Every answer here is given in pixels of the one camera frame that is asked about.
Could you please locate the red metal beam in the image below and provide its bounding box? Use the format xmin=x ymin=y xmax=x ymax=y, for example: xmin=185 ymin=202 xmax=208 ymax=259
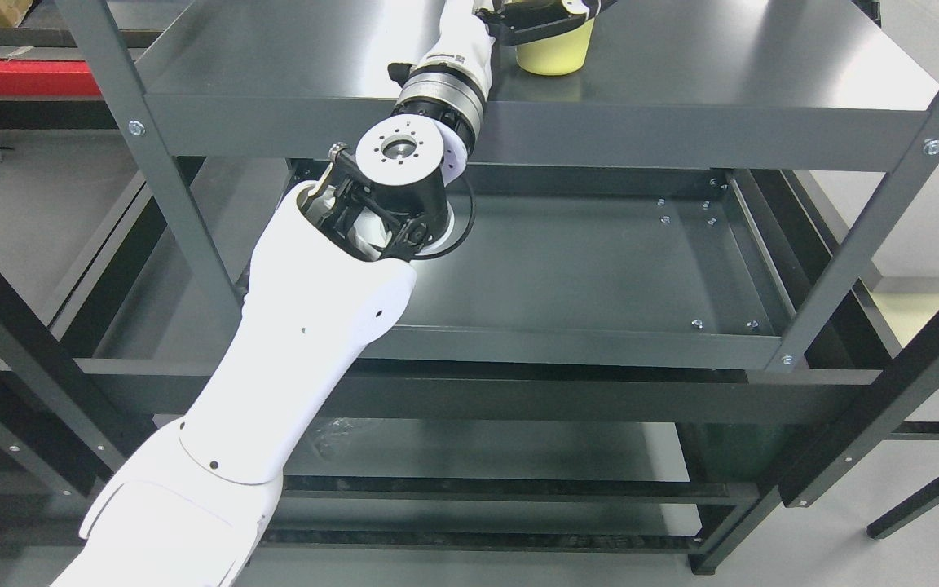
xmin=0 ymin=60 xmax=102 ymax=99

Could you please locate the grey metal shelving unit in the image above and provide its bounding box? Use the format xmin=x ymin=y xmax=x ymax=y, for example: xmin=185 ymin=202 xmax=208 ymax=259
xmin=59 ymin=1 xmax=939 ymax=575

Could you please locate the black metal shelving rack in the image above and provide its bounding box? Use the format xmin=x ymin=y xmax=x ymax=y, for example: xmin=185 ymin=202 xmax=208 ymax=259
xmin=0 ymin=0 xmax=939 ymax=572

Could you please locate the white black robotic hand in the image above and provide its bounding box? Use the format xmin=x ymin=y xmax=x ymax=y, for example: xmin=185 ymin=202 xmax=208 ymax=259
xmin=409 ymin=1 xmax=615 ymax=90

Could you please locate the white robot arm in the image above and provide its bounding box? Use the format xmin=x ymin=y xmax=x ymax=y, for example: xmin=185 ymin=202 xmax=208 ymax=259
xmin=55 ymin=55 xmax=492 ymax=586

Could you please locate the yellow plastic cup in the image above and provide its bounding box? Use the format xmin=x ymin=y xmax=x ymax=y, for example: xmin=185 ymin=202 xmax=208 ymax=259
xmin=515 ymin=20 xmax=595 ymax=77

